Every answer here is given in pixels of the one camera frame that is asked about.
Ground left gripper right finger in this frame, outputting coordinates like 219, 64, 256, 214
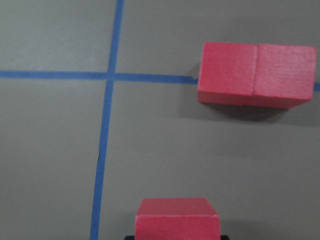
220, 235, 229, 240

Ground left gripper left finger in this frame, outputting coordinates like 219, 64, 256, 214
124, 235, 135, 240

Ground red block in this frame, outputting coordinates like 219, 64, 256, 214
197, 42, 258, 106
134, 197, 221, 240
246, 44, 317, 109

